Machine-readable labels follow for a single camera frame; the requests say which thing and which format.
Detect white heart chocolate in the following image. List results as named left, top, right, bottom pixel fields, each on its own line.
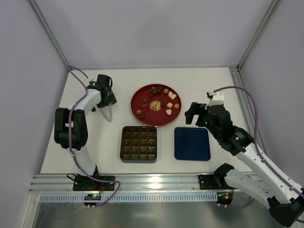
left=166, top=109, right=172, bottom=115

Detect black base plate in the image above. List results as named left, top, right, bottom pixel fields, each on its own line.
left=198, top=174, right=233, bottom=190
left=73, top=174, right=114, bottom=191

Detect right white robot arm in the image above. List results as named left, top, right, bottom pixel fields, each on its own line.
left=185, top=91, right=304, bottom=228

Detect blue box lid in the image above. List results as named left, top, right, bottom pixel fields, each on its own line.
left=174, top=127, right=211, bottom=162

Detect round red tray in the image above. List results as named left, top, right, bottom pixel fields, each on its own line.
left=130, top=84, right=182, bottom=127

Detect blue chocolate box with tray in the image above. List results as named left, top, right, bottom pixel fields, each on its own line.
left=120, top=126, right=157, bottom=163

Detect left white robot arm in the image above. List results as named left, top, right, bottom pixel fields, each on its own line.
left=54, top=75, right=117, bottom=180

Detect slotted cable duct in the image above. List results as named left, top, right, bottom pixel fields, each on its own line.
left=39, top=192, right=218, bottom=203

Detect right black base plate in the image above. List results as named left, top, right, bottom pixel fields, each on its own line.
left=198, top=174, right=233, bottom=190

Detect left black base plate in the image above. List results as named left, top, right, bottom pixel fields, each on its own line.
left=73, top=174, right=114, bottom=191

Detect metal serving tongs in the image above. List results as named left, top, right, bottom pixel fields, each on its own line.
left=100, top=105, right=112, bottom=123

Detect aluminium front rail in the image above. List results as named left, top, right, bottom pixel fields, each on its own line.
left=28, top=172, right=262, bottom=193

